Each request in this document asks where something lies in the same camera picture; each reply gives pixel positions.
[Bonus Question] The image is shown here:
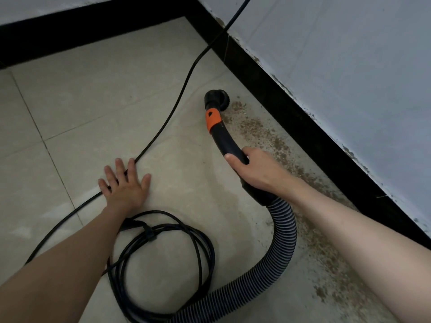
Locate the person's left hand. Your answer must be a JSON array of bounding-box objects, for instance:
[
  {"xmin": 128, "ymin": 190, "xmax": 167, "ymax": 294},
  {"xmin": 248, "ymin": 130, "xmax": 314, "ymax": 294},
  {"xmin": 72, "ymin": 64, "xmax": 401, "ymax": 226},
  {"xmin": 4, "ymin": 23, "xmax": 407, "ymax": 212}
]
[{"xmin": 97, "ymin": 157, "xmax": 152, "ymax": 216}]

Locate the person's right hand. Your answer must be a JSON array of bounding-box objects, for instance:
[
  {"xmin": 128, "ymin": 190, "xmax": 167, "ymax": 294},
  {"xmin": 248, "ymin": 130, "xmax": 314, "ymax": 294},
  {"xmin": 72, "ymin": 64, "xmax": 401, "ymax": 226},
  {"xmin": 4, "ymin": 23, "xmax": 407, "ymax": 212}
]
[{"xmin": 224, "ymin": 146, "xmax": 300, "ymax": 202}]

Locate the brown sawdust dirt patch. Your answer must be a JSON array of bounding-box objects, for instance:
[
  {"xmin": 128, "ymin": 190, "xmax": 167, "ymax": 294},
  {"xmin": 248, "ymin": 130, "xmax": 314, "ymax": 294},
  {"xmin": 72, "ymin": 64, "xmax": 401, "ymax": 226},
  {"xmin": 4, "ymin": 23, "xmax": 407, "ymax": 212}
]
[{"xmin": 222, "ymin": 97, "xmax": 398, "ymax": 323}]

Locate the black vacuum hose with handle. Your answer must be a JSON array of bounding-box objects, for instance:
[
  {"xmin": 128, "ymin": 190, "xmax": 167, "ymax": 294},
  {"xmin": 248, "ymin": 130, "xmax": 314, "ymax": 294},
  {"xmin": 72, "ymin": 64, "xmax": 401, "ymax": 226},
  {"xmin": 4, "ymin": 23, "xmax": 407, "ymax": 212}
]
[{"xmin": 168, "ymin": 89, "xmax": 298, "ymax": 323}]

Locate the black power cable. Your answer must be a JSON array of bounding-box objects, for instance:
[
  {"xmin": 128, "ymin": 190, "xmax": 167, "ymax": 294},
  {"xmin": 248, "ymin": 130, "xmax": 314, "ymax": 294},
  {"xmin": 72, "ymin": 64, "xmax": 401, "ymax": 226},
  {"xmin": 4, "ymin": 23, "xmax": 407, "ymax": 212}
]
[{"xmin": 26, "ymin": 0, "xmax": 253, "ymax": 323}]

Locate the person's left forearm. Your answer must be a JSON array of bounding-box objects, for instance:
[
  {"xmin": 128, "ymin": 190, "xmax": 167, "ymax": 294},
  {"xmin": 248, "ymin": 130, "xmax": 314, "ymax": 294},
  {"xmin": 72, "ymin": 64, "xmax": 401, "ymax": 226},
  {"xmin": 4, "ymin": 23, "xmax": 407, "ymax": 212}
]
[{"xmin": 0, "ymin": 208, "xmax": 129, "ymax": 323}]

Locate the person's right forearm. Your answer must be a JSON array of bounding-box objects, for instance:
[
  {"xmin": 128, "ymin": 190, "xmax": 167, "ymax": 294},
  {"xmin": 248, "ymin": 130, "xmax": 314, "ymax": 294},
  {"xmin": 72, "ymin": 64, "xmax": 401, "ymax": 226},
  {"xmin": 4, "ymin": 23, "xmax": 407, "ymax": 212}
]
[{"xmin": 288, "ymin": 179, "xmax": 431, "ymax": 323}]

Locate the tiled floor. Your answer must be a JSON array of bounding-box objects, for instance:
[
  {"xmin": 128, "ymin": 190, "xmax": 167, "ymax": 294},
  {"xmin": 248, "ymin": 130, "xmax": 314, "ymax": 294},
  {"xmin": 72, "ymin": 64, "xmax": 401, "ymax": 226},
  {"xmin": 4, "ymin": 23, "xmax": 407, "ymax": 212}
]
[{"xmin": 0, "ymin": 17, "xmax": 398, "ymax": 323}]

